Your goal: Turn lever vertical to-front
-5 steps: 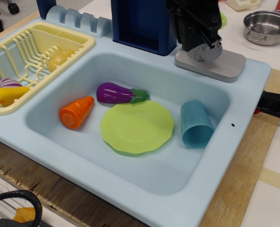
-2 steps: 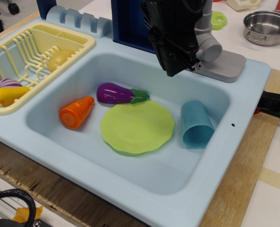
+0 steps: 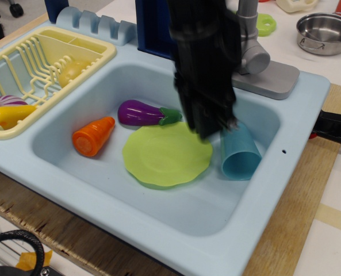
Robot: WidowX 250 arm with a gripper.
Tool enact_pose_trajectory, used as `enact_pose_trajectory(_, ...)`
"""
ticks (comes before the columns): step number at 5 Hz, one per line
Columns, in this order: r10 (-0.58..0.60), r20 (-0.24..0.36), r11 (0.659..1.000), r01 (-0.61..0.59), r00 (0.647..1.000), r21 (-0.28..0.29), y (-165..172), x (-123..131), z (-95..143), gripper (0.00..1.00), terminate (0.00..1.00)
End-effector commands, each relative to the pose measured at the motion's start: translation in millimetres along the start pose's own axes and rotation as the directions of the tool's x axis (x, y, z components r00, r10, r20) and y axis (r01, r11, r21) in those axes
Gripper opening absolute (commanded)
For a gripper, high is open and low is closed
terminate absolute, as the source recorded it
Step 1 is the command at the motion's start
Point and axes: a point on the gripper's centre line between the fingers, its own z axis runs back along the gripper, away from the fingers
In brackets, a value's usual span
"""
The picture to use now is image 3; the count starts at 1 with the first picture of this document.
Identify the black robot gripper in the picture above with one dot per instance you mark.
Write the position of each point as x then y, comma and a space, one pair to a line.
208, 52

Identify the green plastic plate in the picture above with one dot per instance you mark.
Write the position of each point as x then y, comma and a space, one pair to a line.
165, 156

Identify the purple toy eggplant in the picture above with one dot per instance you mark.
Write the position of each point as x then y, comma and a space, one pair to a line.
136, 113

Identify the grey toy faucet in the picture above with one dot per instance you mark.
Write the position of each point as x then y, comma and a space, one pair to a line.
258, 73

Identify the purple toy onion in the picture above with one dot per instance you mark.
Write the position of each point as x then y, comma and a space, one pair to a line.
10, 100

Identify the cream plastic toy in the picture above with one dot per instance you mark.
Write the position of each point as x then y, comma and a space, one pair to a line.
292, 6

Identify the steel pot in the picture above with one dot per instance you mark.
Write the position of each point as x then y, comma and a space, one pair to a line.
320, 34

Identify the yellow toy squash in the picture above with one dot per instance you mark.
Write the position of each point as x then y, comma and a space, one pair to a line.
11, 115

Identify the chair caster wheel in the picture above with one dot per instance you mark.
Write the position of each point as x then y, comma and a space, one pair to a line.
16, 9

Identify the blue plastic cup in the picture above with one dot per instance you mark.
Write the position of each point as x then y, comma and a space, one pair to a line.
240, 156

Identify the dark blue back panel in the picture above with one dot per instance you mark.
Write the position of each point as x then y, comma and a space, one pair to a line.
152, 20

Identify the light blue toy sink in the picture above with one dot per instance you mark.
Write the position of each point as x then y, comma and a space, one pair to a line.
210, 226

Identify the dark blue post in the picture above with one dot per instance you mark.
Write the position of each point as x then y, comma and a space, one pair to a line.
54, 7

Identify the yellow dish rack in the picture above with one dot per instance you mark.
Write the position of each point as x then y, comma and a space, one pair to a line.
31, 65

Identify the orange tape piece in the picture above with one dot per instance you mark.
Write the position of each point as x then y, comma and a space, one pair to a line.
27, 260

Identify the black clamp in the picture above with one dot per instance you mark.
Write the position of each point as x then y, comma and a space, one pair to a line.
328, 126

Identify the orange toy carrot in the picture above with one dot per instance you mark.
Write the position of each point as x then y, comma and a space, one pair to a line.
91, 138

